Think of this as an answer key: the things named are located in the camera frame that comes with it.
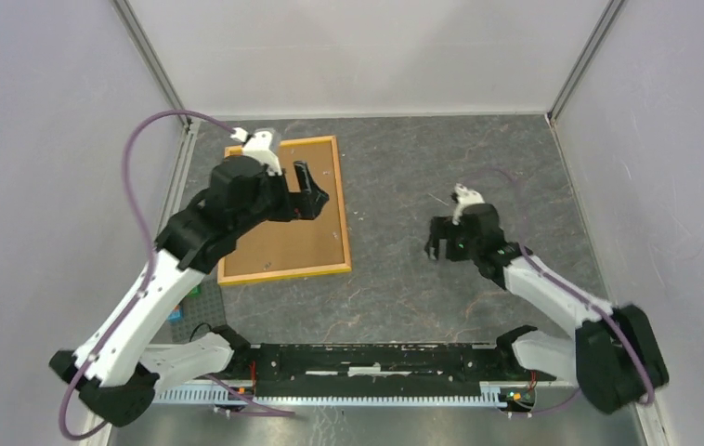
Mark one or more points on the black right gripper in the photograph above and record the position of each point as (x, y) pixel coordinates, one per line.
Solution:
(442, 228)

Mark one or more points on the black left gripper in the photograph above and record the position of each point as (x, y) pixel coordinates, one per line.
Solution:
(308, 204)

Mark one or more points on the brown cardboard backing board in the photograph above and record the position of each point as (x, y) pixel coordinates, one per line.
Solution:
(303, 240)

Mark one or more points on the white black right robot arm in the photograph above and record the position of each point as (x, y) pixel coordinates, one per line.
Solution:
(610, 353)

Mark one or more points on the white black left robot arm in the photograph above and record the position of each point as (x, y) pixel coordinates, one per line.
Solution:
(111, 373)

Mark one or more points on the green toy brick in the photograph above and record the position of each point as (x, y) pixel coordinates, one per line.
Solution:
(195, 291)

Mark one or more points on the grey lego baseplate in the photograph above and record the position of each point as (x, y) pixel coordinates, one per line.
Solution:
(200, 314)

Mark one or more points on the blue toy brick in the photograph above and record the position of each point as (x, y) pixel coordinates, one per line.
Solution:
(176, 315)

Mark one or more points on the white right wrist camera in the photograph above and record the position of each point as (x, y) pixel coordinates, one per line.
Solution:
(467, 202)

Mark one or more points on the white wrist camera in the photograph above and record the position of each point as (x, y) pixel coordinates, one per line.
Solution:
(467, 202)
(262, 145)

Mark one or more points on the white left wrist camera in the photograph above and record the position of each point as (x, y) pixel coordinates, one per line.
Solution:
(262, 145)

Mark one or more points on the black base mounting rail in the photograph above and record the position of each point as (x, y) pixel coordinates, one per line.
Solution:
(374, 370)

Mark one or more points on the aluminium extrusion frame rail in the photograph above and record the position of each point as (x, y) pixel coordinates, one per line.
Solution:
(509, 397)

